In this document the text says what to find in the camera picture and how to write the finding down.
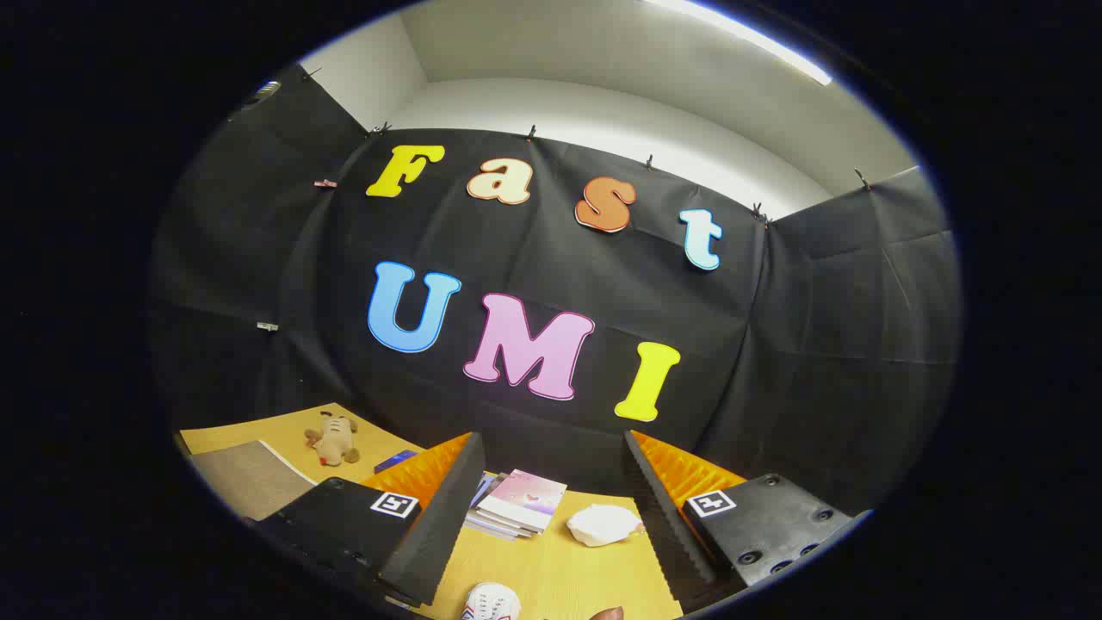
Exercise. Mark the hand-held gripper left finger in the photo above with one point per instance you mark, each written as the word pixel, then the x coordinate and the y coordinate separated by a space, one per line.
pixel 443 517

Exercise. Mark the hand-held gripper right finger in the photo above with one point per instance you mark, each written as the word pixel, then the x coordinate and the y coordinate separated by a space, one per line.
pixel 667 525

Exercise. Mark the white canvas shoe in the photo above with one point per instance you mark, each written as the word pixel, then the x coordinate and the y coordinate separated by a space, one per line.
pixel 492 603

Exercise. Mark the light blue cover book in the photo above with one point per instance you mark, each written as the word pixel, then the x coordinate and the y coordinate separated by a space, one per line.
pixel 482 491

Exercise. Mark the grey cover book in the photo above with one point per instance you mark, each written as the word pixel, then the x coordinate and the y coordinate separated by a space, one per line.
pixel 504 527

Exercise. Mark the white plush toy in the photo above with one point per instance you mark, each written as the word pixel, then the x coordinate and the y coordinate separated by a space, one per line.
pixel 603 523

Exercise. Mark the dark blue book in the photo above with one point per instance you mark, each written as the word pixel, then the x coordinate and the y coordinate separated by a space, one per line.
pixel 394 461

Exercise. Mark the pink cover book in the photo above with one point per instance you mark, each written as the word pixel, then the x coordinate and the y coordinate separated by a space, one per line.
pixel 527 498

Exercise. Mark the beige plush dog toy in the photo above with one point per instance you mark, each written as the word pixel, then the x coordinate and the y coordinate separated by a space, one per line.
pixel 333 439

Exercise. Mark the black backdrop cloth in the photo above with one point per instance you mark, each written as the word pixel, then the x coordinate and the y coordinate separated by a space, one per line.
pixel 534 258

